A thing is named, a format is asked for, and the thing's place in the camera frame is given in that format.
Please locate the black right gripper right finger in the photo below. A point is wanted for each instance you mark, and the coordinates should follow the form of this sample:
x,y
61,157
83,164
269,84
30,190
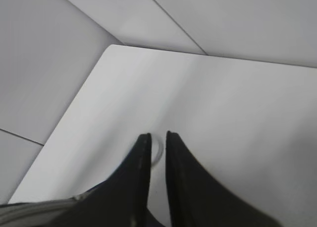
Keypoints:
x,y
197,199

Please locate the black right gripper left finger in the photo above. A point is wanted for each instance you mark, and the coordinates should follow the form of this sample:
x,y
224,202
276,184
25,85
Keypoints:
x,y
119,201

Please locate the navy blue lunch bag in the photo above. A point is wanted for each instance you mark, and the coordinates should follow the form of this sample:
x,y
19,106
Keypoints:
x,y
157,149

